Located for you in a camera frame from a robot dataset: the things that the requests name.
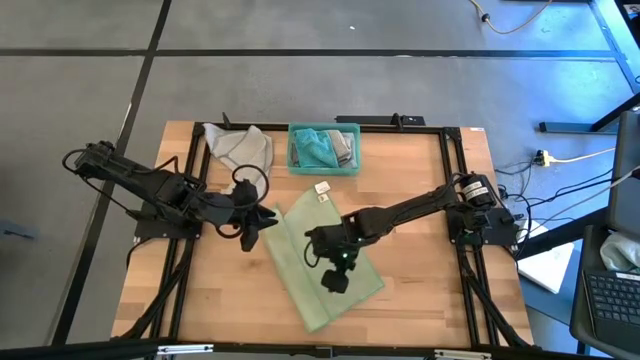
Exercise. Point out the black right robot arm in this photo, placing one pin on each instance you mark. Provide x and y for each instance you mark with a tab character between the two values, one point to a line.
425	205

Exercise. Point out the yellow power plug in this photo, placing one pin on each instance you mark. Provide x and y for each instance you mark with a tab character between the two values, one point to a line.
545	159

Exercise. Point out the black aluminium table frame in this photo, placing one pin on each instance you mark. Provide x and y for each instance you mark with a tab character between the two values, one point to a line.
452	134

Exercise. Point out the dark laptop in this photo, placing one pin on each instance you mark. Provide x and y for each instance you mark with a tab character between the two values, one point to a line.
615	305

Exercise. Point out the silver metal bracket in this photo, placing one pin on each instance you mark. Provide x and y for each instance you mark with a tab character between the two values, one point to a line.
462	354
185	349

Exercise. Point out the grey waffle microfiber towel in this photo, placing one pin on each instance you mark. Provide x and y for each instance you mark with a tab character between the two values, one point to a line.
345	147
240	145

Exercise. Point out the crumpled white cloth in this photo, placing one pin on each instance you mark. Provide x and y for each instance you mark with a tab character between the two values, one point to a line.
620	252

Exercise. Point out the teal mesh basket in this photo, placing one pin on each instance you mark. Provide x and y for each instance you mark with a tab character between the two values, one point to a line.
350	171

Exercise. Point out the black mounting bar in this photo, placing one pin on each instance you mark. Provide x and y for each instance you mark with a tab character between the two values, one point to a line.
370	120

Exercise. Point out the teal microfiber towel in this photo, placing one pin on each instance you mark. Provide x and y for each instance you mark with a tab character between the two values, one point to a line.
315	147

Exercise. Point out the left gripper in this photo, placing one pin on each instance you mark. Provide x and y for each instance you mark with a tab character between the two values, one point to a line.
247	210

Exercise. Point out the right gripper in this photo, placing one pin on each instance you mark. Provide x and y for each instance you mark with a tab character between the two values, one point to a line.
340	240

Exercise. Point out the metal desk frame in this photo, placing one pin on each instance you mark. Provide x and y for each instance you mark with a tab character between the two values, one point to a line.
575	127

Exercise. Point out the light green microfiber towel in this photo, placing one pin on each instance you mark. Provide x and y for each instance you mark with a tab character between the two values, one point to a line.
295	240

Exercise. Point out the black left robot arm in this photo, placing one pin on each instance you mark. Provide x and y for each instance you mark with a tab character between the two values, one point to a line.
150	185

